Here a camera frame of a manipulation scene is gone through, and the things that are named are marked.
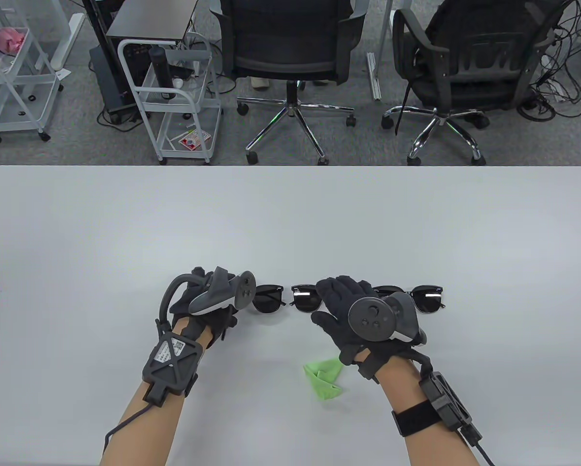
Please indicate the person's left hand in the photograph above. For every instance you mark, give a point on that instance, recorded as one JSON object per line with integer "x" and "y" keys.
{"x": 212, "y": 325}

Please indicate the person's right hand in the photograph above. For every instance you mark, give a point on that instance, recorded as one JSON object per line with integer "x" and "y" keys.
{"x": 339, "y": 310}

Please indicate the black thin-armed sunglasses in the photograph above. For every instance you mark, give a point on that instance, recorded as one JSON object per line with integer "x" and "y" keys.
{"x": 305, "y": 298}

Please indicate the black sunglasses gold metal bridge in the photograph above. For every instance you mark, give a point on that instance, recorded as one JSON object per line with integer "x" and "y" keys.
{"x": 268, "y": 298}

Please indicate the green cleaning cloth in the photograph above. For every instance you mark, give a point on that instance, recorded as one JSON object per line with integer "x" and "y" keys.
{"x": 324, "y": 378}

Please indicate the black thick-framed sunglasses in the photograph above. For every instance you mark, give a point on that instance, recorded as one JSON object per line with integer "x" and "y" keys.
{"x": 428, "y": 298}

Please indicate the grey VR controller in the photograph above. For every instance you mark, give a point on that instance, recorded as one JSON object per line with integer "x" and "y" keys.
{"x": 377, "y": 315}
{"x": 222, "y": 291}

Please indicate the black sensor box white label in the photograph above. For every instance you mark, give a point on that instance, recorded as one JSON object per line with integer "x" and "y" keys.
{"x": 171, "y": 364}

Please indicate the black wrist sensor box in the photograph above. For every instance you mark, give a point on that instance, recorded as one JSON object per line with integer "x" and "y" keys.
{"x": 445, "y": 398}

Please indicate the red white packet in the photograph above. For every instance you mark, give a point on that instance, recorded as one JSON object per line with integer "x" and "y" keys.
{"x": 193, "y": 141}

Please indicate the white desk leg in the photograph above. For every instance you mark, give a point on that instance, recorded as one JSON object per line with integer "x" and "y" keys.
{"x": 373, "y": 77}
{"x": 67, "y": 43}

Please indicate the black office chair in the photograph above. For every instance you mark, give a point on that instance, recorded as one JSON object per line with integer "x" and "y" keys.
{"x": 465, "y": 87}
{"x": 290, "y": 63}

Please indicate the small black device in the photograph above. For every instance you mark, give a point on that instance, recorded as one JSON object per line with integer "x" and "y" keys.
{"x": 183, "y": 73}

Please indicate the black bottle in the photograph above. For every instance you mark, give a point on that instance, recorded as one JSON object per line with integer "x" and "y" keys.
{"x": 160, "y": 68}

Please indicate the black computer tower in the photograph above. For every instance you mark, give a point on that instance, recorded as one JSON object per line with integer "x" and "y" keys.
{"x": 107, "y": 82}

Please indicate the white mesh utility cart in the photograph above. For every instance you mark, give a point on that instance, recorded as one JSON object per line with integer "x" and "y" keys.
{"x": 18, "y": 99}

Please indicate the white power strip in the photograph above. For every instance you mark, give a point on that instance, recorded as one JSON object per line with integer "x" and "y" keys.
{"x": 557, "y": 92}

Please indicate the dark side table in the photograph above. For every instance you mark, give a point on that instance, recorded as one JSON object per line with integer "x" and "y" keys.
{"x": 149, "y": 22}

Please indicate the pink cloth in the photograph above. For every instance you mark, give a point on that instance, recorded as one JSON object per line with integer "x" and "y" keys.
{"x": 6, "y": 39}

